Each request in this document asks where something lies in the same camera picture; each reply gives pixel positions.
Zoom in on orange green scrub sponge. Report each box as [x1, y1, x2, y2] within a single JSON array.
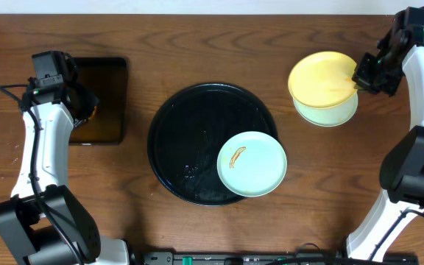
[[88, 105, 97, 119]]

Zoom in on yellow plate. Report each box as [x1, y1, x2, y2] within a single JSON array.
[[288, 52, 356, 108]]

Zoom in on light blue plate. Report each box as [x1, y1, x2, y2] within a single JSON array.
[[293, 94, 358, 127], [216, 131, 287, 197]]

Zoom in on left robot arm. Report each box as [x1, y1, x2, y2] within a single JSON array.
[[0, 66, 130, 264]]

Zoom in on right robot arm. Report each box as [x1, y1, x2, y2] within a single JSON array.
[[345, 24, 424, 262]]

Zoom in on black rectangular water tray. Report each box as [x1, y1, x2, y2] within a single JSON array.
[[70, 57, 128, 145]]

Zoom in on round black serving tray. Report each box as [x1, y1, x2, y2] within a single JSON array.
[[147, 82, 278, 206]]

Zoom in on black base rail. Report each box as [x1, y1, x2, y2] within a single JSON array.
[[130, 252, 420, 265]]

